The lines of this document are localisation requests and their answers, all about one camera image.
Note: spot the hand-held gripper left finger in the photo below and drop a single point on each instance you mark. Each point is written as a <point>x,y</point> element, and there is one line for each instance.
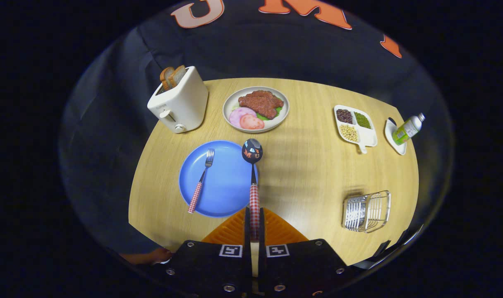
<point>210,265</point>

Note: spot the green label metal bottle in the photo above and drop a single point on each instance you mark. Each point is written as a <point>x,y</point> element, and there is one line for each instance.
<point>406,130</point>

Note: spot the yellow soybeans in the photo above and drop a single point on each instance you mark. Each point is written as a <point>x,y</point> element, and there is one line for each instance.
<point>349,133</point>

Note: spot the dark red beans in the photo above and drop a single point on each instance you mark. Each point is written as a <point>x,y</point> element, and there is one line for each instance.
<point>344,116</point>

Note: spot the blue plate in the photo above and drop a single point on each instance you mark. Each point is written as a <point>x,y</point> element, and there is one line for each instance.
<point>226,182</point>

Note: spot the green lettuce leaf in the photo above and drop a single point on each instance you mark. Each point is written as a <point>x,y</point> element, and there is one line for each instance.
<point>278,111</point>

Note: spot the brown steak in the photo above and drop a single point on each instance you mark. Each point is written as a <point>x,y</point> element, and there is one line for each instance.
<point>262,103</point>

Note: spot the red tomato slice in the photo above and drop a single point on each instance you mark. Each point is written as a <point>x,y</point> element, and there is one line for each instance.
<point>251,122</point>

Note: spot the white divided dish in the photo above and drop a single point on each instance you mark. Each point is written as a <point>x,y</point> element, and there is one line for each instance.
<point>367,136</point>

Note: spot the toasted bread slice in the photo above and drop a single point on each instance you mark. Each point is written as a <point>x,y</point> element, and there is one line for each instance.
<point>166,76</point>
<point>179,74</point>

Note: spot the white toaster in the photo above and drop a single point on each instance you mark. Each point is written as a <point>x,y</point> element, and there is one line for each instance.
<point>185,103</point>

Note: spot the pink ham slice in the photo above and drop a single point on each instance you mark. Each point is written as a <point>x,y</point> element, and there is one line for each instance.
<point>237,116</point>

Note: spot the small white plate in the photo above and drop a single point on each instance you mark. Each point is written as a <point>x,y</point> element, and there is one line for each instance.
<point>390,133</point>

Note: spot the green mung beans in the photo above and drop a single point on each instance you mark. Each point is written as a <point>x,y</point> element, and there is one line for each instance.
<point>362,120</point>

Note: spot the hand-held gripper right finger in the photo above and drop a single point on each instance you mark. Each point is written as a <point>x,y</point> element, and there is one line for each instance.
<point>301,265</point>

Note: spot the round grey food plate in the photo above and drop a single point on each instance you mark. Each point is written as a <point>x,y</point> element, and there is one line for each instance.
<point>233,101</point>

